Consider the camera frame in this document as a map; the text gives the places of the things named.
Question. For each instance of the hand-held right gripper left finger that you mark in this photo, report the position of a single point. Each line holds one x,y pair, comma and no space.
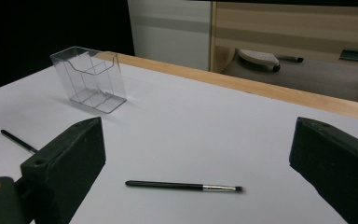
65,168

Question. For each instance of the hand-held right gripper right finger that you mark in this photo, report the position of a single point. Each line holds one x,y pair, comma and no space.
338,168

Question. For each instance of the clear acrylic organizer box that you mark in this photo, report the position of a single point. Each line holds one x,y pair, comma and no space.
105,77

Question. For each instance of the office chair base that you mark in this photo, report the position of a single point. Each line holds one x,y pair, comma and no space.
256,57

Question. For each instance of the black curtain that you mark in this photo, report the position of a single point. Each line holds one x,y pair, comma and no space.
43,25

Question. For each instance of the wooden desk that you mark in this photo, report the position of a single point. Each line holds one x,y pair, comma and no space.
292,28

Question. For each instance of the white cabinet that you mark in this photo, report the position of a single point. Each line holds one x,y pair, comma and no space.
171,31

